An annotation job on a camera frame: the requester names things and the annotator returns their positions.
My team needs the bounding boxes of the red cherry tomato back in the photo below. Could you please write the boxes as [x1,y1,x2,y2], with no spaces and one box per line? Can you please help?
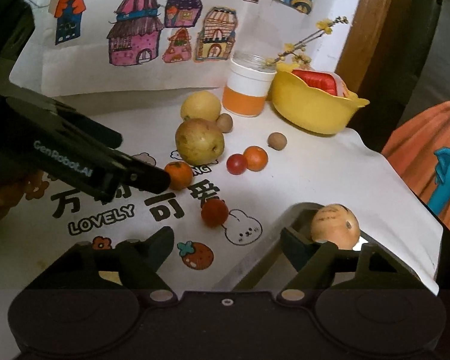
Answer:
[226,154,248,176]

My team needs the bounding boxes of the red cherry tomato front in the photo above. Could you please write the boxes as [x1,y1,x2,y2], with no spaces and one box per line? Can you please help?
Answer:
[201,199,229,228]

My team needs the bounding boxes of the wooden door frame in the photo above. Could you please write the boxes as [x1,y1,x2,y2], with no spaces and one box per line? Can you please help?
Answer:
[336,0,443,133]

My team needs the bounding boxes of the yellow plastic bowl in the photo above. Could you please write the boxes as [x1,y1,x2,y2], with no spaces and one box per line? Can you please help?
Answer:
[270,63,370,135]

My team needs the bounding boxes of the tan striped round fruit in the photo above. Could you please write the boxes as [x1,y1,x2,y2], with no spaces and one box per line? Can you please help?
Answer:
[310,204,361,250]

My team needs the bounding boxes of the white printed tablecloth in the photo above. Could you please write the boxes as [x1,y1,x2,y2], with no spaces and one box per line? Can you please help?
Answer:
[0,85,444,360]

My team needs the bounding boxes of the children's house drawing paper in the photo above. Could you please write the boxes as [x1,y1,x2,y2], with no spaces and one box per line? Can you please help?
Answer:
[10,0,285,97]

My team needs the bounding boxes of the painting of orange dress woman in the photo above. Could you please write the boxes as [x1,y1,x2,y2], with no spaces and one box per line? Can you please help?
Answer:
[382,100,450,229]

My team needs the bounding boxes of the metal tray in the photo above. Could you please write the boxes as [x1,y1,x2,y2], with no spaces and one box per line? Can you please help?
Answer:
[211,201,384,293]

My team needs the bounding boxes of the brown longan alone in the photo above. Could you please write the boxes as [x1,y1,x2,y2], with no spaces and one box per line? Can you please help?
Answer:
[267,132,288,151]

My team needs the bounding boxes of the small orange kumquat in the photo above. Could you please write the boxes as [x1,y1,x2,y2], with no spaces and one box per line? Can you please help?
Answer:
[164,161,193,191]
[243,145,268,172]

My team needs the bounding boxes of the red cherry tomato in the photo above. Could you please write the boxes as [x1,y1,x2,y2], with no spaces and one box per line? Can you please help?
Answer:
[226,154,248,176]
[201,199,229,228]

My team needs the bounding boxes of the red packaged item in bowl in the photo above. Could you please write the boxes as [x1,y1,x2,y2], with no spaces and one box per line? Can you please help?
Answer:
[292,69,349,98]

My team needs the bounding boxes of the yellow green pear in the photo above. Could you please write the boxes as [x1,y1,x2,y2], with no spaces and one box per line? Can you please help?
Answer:
[175,118,225,165]

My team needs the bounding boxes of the brown longan near lemon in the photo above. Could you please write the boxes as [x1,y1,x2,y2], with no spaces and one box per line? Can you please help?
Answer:
[216,113,233,133]

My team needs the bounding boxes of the yellow lemon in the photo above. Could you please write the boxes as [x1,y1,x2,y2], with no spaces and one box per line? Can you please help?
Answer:
[180,91,222,122]

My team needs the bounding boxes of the orange white jar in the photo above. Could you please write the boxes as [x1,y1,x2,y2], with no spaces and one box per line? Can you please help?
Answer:
[222,51,276,117]

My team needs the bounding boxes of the yellow flower twig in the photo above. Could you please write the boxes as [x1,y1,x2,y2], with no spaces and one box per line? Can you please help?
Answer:
[265,16,350,67]

